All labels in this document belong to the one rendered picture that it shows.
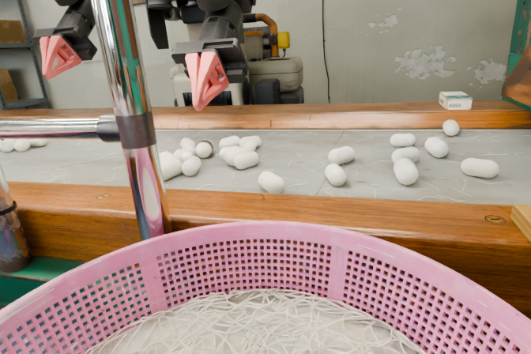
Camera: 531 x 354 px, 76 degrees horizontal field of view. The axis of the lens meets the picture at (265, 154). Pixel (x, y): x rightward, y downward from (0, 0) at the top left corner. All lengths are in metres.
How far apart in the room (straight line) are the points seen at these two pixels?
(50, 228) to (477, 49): 2.55
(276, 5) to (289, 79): 1.23
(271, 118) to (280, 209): 0.36
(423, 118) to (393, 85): 1.96
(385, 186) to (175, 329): 0.24
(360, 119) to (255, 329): 0.44
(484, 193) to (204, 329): 0.28
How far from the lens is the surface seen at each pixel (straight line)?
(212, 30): 0.55
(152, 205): 0.25
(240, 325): 0.22
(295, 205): 0.27
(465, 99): 0.62
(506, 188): 0.40
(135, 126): 0.23
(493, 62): 2.70
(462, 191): 0.38
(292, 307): 0.24
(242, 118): 0.63
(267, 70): 1.37
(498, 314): 0.20
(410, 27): 2.54
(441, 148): 0.46
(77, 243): 0.35
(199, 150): 0.47
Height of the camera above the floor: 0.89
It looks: 18 degrees down
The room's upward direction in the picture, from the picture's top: 4 degrees counter-clockwise
